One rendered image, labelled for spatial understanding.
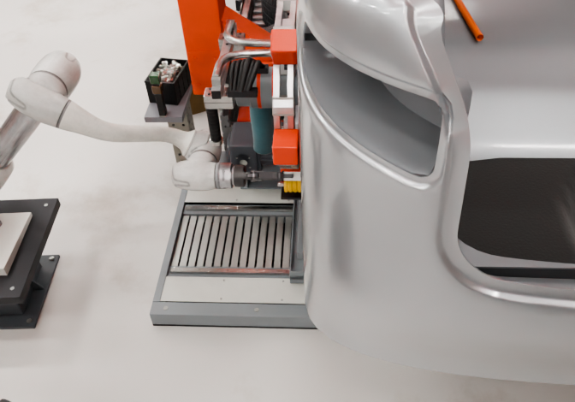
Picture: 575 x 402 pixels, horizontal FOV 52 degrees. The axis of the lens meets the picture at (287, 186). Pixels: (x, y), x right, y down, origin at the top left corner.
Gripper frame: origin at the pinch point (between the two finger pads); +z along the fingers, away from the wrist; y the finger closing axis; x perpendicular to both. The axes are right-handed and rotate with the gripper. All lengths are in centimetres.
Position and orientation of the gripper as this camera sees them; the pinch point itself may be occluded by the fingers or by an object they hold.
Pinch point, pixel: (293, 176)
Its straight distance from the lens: 196.8
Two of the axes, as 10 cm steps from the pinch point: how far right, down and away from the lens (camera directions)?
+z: 10.0, 0.1, -0.6
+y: -0.6, -0.2, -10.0
